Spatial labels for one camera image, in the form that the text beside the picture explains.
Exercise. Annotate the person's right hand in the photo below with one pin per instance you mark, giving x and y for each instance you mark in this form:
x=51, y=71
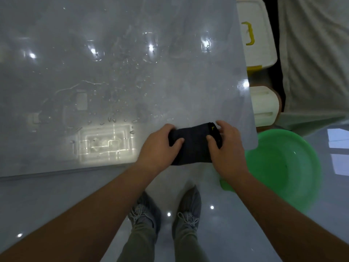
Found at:
x=230, y=154

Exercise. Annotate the person's left hand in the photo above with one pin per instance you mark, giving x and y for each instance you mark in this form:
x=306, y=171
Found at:
x=156, y=152

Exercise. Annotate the person's right thumb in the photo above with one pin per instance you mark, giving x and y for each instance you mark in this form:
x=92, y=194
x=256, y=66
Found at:
x=212, y=145

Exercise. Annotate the person's left thumb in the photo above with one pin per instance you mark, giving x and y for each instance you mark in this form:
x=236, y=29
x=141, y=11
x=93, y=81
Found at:
x=176, y=145

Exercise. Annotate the dark cloth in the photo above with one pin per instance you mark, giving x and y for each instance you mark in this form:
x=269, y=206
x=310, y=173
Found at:
x=194, y=144

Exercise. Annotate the person's left forearm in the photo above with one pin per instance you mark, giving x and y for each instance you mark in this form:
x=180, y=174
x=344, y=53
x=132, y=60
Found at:
x=81, y=215

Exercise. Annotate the person's right forearm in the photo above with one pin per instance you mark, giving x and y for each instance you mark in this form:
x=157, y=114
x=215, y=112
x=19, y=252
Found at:
x=286, y=221

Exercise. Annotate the person's right grey sneaker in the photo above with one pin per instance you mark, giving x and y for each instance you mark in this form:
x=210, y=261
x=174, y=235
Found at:
x=188, y=207

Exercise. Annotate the person's grey sneaker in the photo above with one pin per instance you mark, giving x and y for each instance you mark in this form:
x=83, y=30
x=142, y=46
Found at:
x=146, y=211
x=188, y=207

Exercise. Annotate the white plastic container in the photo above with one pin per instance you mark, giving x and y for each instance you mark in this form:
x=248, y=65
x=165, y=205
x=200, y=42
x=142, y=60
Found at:
x=264, y=105

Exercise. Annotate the person's left grey sneaker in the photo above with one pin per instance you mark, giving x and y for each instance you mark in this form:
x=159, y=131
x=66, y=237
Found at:
x=146, y=211

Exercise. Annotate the green plastic basin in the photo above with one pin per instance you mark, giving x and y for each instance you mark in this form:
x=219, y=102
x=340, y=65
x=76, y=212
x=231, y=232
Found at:
x=283, y=166

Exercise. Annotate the person's right trouser leg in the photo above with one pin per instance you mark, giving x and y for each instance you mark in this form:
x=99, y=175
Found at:
x=189, y=246

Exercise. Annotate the person's trouser leg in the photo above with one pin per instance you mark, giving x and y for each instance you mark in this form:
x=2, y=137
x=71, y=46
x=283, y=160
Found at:
x=139, y=242
x=189, y=246

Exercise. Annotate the person's left trouser leg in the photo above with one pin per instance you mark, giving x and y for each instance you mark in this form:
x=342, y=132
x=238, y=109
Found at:
x=139, y=242

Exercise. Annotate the grey fabric sheet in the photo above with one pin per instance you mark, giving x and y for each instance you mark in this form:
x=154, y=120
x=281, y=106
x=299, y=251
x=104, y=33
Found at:
x=313, y=59

